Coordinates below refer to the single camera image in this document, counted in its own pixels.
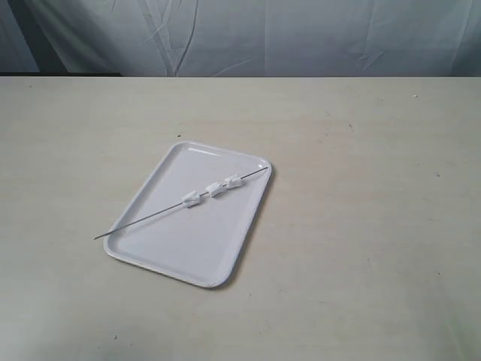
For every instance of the white marshmallow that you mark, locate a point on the white marshmallow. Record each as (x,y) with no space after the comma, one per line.
(215,189)
(233,181)
(191,199)

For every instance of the thin metal skewer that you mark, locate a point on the thin metal skewer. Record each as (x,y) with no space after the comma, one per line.
(170,208)

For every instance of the white rectangular plastic tray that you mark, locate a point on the white rectangular plastic tray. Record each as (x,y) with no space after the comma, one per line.
(198,245)

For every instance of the grey wrinkled backdrop cloth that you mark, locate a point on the grey wrinkled backdrop cloth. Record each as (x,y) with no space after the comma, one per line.
(241,38)

